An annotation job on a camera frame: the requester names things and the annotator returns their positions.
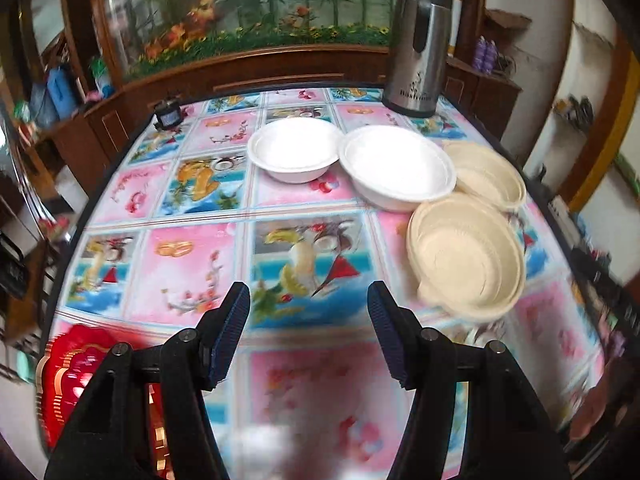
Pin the blue thermos flask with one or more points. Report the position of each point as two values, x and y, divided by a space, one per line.
61 92

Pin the purple bottles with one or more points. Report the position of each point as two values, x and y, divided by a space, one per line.
484 55

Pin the stack of red scalloped plates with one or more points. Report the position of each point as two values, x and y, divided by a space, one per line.
65 385

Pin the green label plastic bottle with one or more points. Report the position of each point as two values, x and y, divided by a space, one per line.
102 80

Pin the person's right forearm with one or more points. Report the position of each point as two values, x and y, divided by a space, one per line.
595 400

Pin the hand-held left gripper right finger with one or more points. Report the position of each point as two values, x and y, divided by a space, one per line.
387 330

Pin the stainless steel thermos kettle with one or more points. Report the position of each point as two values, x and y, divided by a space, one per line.
417 50

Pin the beige paper bowl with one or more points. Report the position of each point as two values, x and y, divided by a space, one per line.
465 255
487 175

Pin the small white foam bowl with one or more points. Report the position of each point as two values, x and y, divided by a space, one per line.
295 147

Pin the large white foam bowl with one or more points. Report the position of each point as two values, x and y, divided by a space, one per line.
395 165

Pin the small black jar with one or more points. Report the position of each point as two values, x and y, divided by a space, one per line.
167 116

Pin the glass flower display panel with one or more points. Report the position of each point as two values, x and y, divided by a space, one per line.
260 0

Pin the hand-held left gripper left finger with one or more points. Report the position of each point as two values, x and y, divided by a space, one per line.
227 330

